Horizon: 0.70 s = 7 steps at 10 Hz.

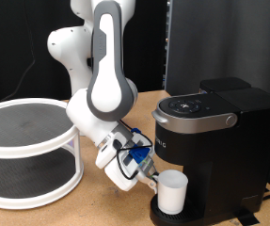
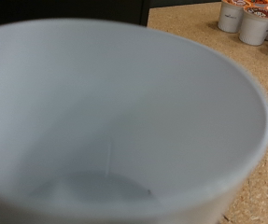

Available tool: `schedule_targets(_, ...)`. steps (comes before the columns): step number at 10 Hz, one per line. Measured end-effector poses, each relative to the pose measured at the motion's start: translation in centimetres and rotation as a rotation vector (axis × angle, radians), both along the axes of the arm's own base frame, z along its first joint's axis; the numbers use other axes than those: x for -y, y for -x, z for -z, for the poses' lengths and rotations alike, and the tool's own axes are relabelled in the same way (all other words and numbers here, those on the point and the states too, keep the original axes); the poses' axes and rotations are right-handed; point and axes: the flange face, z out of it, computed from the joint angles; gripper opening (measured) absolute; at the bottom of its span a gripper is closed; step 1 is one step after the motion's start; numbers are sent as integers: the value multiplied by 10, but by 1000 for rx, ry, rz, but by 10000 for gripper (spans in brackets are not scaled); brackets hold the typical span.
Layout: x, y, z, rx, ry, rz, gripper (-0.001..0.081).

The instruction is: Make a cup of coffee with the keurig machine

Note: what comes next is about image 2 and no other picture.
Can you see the white K-cup orange lid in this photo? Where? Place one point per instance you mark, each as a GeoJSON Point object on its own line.
{"type": "Point", "coordinates": [231, 18]}

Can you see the white mug with green tape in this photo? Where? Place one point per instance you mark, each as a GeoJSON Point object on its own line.
{"type": "Point", "coordinates": [124, 124]}

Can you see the black Keurig coffee machine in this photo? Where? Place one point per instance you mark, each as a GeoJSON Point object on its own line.
{"type": "Point", "coordinates": [77, 11]}

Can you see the white K-cup brown lid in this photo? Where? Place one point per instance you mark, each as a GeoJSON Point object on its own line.
{"type": "Point", "coordinates": [255, 29]}

